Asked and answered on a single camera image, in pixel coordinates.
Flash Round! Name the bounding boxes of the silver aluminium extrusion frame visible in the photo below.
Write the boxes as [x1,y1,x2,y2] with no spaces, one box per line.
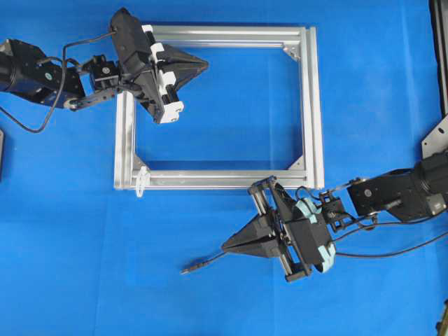
[113,24,325,195]

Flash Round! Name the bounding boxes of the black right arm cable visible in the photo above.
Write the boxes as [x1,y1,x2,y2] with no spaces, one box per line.
[296,186,448,258]

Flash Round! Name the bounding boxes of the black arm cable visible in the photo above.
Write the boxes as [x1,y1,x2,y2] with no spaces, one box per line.
[296,186,448,258]
[0,29,118,134]

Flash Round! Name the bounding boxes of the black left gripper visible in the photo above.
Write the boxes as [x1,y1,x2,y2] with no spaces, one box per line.
[120,24,210,125]

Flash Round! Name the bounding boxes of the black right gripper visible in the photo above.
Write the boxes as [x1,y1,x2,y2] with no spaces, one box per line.
[221,176,323,282]

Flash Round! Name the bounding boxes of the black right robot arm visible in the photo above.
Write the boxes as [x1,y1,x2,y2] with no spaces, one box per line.
[221,151,447,282]

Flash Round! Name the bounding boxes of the white string loop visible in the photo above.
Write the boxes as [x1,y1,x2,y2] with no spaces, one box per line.
[134,166,151,199]

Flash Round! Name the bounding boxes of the dark object bottom right corner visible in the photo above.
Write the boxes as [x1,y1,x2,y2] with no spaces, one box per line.
[435,300,448,336]

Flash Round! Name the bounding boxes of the black rail at right edge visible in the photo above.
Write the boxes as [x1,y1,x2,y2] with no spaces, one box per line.
[428,0,447,117]

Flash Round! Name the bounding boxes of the dark object at left edge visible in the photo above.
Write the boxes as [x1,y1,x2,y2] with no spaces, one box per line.
[0,129,5,177]

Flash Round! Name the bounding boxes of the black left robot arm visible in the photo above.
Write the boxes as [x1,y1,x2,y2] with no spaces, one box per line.
[1,25,209,124]

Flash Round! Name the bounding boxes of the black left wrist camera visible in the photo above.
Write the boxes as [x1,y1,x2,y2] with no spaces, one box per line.
[109,8,151,75]

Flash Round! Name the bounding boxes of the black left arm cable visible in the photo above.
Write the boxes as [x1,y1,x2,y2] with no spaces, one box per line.
[0,29,118,134]

